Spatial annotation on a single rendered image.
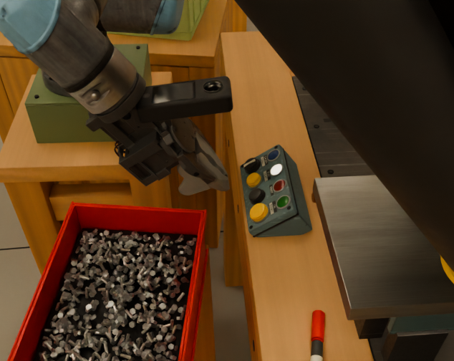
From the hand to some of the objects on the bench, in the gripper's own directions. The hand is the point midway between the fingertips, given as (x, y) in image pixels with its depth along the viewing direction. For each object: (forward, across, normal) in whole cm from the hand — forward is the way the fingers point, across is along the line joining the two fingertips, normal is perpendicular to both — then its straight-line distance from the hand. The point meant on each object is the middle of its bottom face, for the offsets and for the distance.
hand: (227, 180), depth 74 cm
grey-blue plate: (+21, +23, +12) cm, 33 cm away
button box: (+16, -5, -1) cm, 17 cm away
